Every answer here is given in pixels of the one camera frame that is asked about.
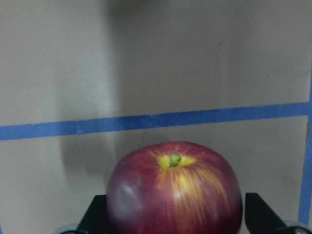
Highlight red yellow apple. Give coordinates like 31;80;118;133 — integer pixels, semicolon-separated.
106;142;243;234

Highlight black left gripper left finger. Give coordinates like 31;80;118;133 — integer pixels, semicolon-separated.
77;195;115;234

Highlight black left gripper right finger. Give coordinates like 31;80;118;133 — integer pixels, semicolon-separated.
245;193;290;234

